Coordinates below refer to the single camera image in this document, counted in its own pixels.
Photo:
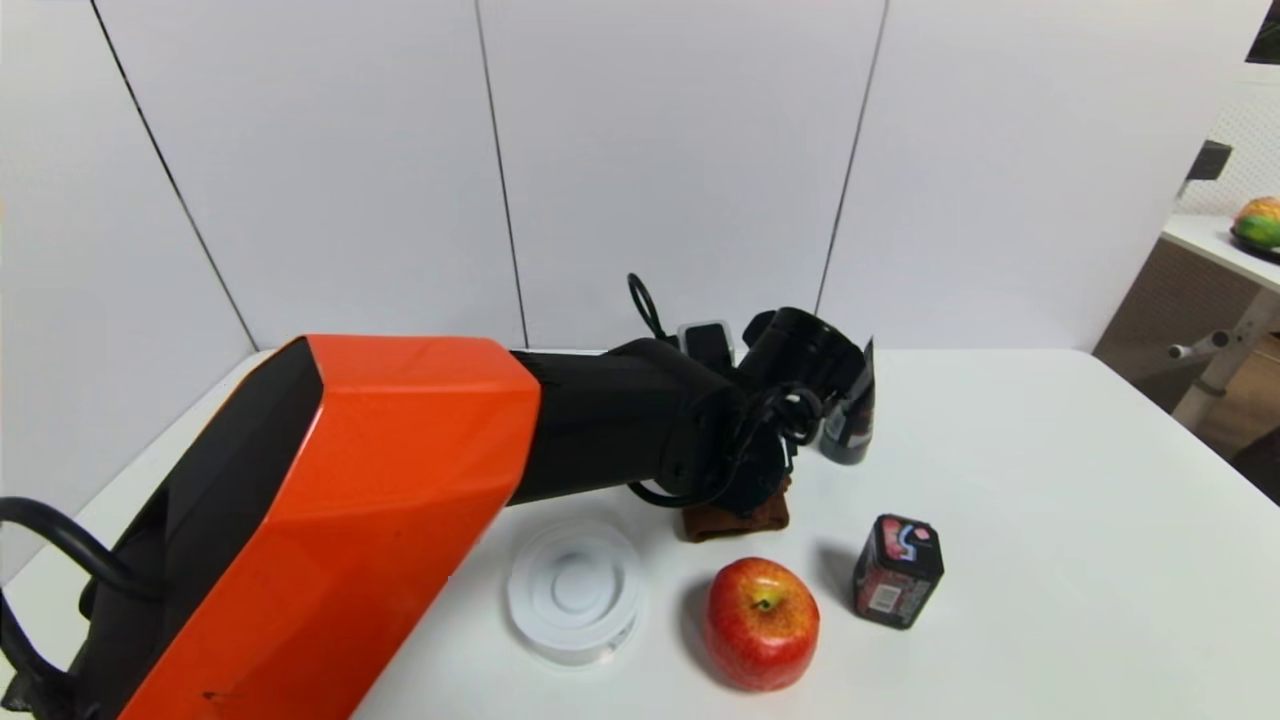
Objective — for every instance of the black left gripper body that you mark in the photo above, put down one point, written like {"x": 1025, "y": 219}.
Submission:
{"x": 862, "y": 392}

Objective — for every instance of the brown towel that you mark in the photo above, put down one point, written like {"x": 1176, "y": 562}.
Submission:
{"x": 735, "y": 525}

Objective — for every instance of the orange and black left arm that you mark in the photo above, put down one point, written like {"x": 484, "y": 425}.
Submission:
{"x": 380, "y": 480}

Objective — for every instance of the black squeeze tube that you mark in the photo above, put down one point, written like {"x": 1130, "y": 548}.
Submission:
{"x": 850, "y": 435}

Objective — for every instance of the black hexagonal tin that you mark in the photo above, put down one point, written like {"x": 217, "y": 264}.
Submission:
{"x": 897, "y": 575}

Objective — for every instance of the red apple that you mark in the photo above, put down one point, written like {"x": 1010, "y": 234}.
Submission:
{"x": 760, "y": 625}

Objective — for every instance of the white round plastic container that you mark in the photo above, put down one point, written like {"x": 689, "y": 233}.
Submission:
{"x": 575, "y": 590}

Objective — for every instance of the white background table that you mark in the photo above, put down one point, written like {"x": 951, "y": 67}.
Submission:
{"x": 1200, "y": 240}

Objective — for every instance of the dark plate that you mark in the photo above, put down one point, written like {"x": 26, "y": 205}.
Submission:
{"x": 1245, "y": 245}

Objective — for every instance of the black box on stand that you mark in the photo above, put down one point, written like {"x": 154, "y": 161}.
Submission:
{"x": 1210, "y": 160}

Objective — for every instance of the orange and green fruit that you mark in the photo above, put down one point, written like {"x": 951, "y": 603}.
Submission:
{"x": 1258, "y": 222}

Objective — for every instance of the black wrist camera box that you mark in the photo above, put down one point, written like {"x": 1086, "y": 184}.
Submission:
{"x": 707, "y": 343}

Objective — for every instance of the dark wall panel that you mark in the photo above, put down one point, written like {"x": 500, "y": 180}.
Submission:
{"x": 1266, "y": 35}

